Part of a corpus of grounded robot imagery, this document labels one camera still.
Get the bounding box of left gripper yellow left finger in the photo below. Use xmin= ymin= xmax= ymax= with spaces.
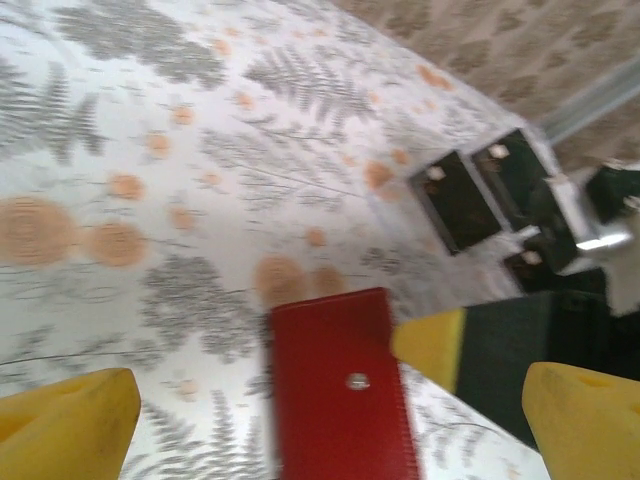
xmin=0 ymin=367 xmax=142 ymax=480

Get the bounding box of red leather card holder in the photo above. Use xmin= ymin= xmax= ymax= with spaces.
xmin=268 ymin=286 xmax=424 ymax=480

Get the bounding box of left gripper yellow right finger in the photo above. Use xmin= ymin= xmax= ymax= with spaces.
xmin=522 ymin=362 xmax=640 ymax=480

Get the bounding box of aluminium frame post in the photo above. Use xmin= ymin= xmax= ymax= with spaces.
xmin=539 ymin=62 xmax=640 ymax=144

